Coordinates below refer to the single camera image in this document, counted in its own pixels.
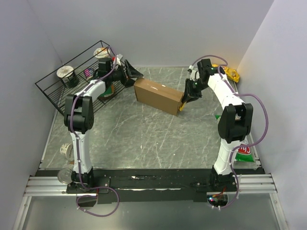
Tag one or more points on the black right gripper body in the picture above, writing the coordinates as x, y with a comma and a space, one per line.
196, 86

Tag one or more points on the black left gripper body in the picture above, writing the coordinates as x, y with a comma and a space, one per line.
119, 75

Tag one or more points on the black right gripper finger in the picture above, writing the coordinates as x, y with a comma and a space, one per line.
186, 96
191, 99

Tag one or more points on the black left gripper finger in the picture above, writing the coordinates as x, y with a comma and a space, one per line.
130, 72
129, 82

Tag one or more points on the brown cardboard express box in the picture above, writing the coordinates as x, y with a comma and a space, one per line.
158, 96

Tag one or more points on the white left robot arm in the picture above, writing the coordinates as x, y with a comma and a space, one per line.
79, 112

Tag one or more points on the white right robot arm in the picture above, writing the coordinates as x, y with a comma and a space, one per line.
234, 123

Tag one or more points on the small purple pink box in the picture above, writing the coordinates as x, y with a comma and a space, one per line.
88, 72

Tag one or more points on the green round plastic lid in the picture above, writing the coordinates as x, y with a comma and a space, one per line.
109, 91

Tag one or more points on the orange white yogurt cup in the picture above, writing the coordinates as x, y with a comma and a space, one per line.
102, 54

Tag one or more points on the yellow chips bag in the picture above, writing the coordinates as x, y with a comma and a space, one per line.
231, 74

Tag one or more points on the black yogurt cup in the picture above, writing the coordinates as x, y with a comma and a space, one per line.
67, 76

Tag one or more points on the green cassava chips bag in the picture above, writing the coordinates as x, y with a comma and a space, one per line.
242, 154

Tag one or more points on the white paper cup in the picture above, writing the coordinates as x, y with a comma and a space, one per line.
66, 150

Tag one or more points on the silver tin can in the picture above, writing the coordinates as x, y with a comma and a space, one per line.
64, 176

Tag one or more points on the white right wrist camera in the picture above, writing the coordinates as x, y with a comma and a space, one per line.
193, 73

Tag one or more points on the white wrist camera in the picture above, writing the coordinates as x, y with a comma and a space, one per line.
117, 59
193, 73

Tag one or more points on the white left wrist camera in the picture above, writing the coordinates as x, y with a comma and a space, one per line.
117, 59

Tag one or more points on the black wire rack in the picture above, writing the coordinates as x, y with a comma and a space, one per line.
77, 77

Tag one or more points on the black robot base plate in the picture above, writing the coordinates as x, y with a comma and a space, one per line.
132, 185

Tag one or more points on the aluminium frame rail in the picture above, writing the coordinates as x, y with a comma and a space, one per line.
51, 186

